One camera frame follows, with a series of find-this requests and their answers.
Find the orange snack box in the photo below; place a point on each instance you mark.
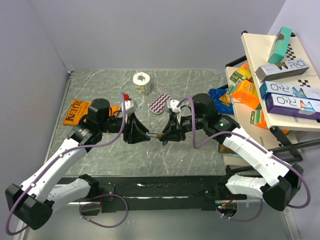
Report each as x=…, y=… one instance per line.
x=247, y=94

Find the small brass padlock with keys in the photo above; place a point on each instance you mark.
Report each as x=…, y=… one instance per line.
x=159, y=136

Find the black shelf frame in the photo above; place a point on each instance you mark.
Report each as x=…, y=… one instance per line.
x=292, y=141

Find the teal box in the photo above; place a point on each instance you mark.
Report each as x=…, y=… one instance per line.
x=280, y=45

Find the pink black zigzag sponge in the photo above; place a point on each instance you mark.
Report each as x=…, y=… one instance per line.
x=158, y=105

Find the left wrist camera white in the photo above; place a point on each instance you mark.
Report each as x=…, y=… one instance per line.
x=130, y=105

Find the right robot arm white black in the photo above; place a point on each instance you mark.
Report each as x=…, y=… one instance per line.
x=279, y=181

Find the beige lower shelf board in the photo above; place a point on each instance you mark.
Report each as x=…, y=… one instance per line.
x=242, y=114

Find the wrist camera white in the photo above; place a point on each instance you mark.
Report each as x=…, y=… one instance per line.
x=172, y=105
x=130, y=105

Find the silver R&O box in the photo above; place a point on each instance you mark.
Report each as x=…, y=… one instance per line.
x=276, y=71

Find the green orange box lower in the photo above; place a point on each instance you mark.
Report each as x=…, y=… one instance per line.
x=257, y=119

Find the white tape roll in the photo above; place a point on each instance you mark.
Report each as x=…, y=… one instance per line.
x=142, y=83

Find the orange potato chips bag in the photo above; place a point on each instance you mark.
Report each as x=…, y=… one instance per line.
x=75, y=113

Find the blue R&O box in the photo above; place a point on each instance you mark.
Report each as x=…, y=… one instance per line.
x=298, y=91

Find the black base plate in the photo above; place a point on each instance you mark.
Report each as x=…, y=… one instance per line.
x=166, y=192

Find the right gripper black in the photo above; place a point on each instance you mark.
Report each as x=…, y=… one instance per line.
x=172, y=133

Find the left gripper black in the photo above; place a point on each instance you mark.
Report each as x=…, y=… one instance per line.
x=134, y=130

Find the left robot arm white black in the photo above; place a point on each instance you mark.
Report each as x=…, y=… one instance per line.
x=36, y=199

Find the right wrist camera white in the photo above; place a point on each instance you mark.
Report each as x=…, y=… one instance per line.
x=172, y=105

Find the purple R&O box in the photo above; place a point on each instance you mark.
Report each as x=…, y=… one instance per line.
x=293, y=106

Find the yellow green box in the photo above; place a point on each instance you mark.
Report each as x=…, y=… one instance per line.
x=241, y=74

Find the blue chips bag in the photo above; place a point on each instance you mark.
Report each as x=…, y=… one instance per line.
x=222, y=101

